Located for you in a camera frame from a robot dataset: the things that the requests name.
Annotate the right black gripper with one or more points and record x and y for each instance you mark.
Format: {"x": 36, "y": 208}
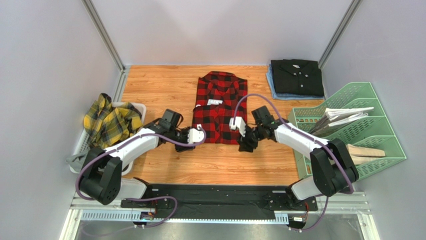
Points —
{"x": 247, "y": 141}

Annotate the green file organizer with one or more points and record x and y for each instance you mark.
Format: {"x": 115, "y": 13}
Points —
{"x": 373, "y": 131}

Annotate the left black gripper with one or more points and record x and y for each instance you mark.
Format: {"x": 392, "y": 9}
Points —
{"x": 180, "y": 148}

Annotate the folded black shirt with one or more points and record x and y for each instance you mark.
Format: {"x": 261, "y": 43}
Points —
{"x": 297, "y": 77}

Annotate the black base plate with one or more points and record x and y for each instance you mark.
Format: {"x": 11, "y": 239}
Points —
{"x": 220, "y": 202}

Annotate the white plastic basket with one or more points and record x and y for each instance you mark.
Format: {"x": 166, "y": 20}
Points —
{"x": 83, "y": 141}

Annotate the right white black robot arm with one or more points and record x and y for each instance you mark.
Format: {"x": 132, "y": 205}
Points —
{"x": 332, "y": 168}

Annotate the aluminium rail frame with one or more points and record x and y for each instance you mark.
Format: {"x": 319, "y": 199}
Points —
{"x": 172, "y": 211}

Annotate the grey shirt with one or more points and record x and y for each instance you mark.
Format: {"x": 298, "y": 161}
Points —
{"x": 76, "y": 161}

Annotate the yellow plaid shirt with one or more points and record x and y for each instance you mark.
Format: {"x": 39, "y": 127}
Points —
{"x": 107, "y": 125}

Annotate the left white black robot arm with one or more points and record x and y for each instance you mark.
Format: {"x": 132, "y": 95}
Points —
{"x": 100, "y": 178}

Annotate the folded blue shirt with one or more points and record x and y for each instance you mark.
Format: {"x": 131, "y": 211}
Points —
{"x": 286, "y": 96}

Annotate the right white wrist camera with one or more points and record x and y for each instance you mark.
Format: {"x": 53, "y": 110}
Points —
{"x": 238, "y": 124}

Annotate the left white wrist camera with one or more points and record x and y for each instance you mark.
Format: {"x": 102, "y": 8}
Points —
{"x": 196, "y": 136}

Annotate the wooden block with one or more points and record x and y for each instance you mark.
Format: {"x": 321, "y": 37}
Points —
{"x": 363, "y": 155}

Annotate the left aluminium corner post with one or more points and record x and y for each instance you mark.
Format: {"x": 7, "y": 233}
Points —
{"x": 99, "y": 25}

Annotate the right aluminium corner post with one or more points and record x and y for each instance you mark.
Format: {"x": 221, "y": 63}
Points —
{"x": 339, "y": 31}

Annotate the white paper stack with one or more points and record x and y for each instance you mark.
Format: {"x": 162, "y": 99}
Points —
{"x": 336, "y": 118}

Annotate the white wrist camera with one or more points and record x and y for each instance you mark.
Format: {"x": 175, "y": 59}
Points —
{"x": 238, "y": 124}
{"x": 196, "y": 136}

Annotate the aluminium corner post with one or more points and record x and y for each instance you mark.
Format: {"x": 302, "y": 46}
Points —
{"x": 339, "y": 31}
{"x": 99, "y": 25}

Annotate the red black plaid shirt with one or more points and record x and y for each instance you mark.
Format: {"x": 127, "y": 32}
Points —
{"x": 217, "y": 96}

